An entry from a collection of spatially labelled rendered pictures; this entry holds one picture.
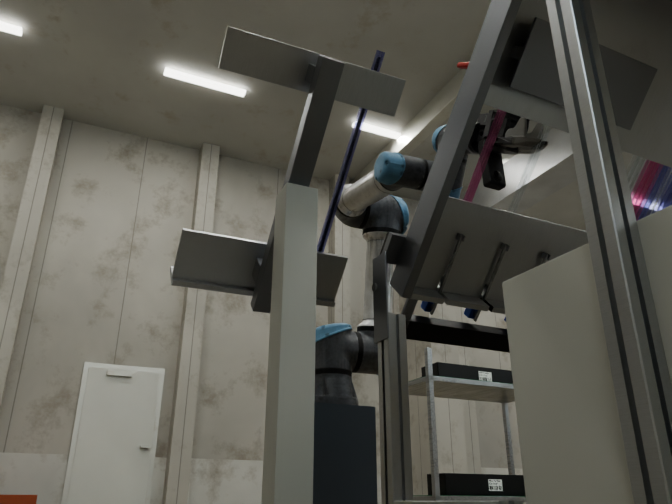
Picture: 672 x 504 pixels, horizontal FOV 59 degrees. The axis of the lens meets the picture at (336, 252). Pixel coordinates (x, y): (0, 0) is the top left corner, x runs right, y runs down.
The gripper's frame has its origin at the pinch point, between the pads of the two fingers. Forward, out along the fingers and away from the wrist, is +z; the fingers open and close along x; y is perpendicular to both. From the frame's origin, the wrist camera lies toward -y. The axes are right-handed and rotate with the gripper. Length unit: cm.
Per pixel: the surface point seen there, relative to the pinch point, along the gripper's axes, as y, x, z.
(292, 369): -46, -46, 12
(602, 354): -31, -21, 45
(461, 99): 3.2, -21.0, 2.4
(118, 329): -265, 6, -832
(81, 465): -433, -16, -734
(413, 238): -23.0, -21.0, -3.1
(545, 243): -18.3, 10.1, -2.6
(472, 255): -23.9, -6.3, -4.0
